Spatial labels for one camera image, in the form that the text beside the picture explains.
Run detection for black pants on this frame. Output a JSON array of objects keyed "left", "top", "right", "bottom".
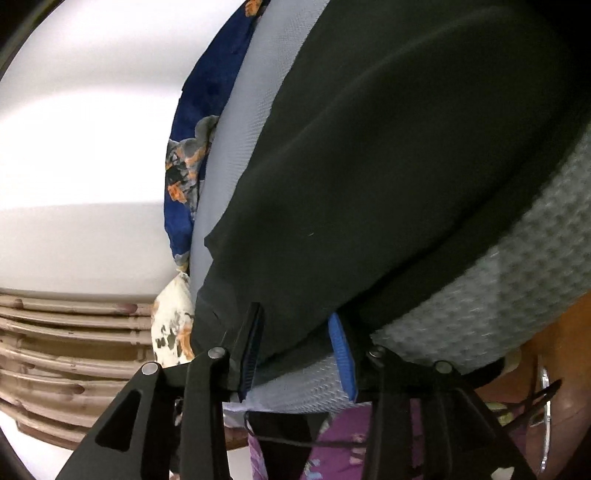
[{"left": 191, "top": 1, "right": 590, "bottom": 363}]

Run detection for purple floral garment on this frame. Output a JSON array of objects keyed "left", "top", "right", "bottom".
[{"left": 246, "top": 398, "right": 426, "bottom": 480}]

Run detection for white orange floral pillow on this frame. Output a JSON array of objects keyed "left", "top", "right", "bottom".
[{"left": 150, "top": 272, "right": 195, "bottom": 368}]

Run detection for beige curtain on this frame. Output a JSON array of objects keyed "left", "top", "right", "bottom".
[{"left": 1, "top": 293, "right": 153, "bottom": 449}]

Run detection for grey mesh mattress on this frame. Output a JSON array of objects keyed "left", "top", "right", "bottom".
[{"left": 190, "top": 1, "right": 590, "bottom": 412}]

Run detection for navy floral blanket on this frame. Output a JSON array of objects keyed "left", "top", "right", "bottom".
[{"left": 163, "top": 1, "right": 269, "bottom": 272}]

